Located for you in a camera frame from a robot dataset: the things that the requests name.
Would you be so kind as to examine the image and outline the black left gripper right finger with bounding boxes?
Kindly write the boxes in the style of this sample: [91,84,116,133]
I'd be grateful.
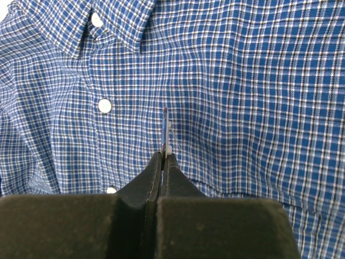
[158,154,208,205]

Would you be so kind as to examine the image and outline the blue checked shirt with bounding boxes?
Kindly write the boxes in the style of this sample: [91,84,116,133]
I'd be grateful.
[1,1,344,258]

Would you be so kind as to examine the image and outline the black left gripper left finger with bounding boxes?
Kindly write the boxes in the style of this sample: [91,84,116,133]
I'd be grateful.
[115,152,162,208]

